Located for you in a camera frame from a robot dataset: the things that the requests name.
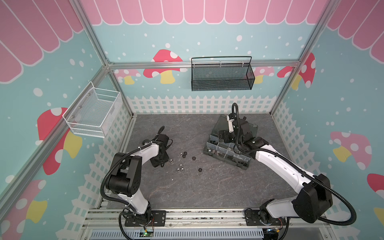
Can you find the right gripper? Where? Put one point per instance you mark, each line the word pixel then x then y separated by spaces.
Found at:
pixel 226 132

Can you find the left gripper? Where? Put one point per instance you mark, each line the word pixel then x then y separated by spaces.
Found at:
pixel 165 159

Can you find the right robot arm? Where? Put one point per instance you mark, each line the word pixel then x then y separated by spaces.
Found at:
pixel 314 195

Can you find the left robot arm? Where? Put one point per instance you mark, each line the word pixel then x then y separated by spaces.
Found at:
pixel 122 181

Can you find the green compartment organizer box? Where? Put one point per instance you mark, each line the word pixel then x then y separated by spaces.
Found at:
pixel 218 149

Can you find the black wire mesh basket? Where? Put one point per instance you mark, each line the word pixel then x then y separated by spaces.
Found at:
pixel 229 73

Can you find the white wire mesh basket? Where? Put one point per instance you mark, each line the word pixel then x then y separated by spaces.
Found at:
pixel 93 111

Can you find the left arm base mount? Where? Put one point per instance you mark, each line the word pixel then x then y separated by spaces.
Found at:
pixel 153 218

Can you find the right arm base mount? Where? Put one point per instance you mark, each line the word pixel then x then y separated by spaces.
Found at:
pixel 262 218

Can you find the aluminium rail frame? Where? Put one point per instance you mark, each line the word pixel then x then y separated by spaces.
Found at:
pixel 201 224

